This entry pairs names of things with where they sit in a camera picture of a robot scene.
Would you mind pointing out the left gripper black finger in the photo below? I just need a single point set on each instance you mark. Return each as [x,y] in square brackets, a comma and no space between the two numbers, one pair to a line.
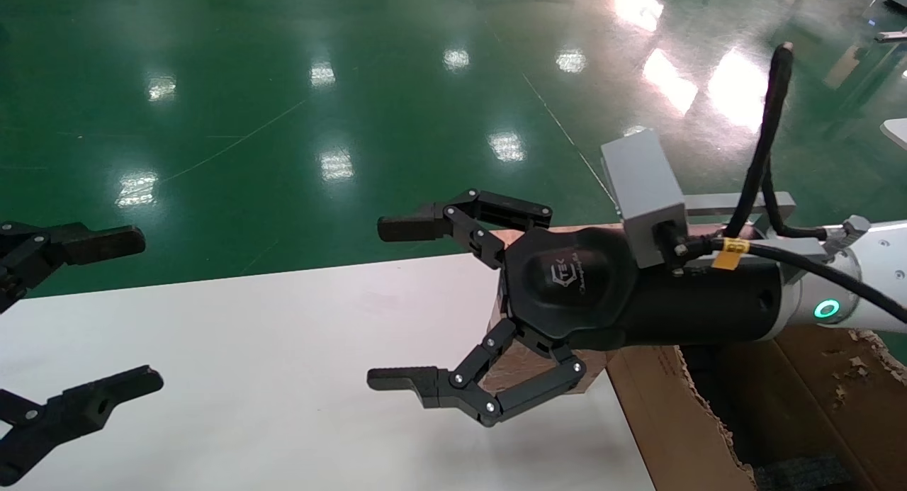
[92,244]
[78,409]

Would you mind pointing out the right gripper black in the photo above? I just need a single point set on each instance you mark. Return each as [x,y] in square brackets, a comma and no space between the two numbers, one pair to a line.
[567,285]

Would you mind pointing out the small brown cardboard box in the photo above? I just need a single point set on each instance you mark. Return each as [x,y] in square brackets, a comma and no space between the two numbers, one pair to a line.
[524,367]

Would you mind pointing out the large open cardboard box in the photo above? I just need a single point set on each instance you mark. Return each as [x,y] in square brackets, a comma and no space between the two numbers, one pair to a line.
[673,420]

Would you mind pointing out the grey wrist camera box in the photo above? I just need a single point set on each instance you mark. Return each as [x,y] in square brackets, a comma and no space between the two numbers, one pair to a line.
[645,186]

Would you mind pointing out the grey flat floor bar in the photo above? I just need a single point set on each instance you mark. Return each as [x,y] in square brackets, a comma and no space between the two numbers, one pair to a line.
[893,35]

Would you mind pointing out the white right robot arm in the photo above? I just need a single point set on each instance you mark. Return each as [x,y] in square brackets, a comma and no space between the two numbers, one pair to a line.
[879,264]

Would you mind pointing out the white rounded panel corner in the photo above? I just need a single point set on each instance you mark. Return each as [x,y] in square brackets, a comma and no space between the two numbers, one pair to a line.
[896,133]

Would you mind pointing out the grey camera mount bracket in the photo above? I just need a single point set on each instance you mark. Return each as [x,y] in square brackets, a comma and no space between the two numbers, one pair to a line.
[716,202]

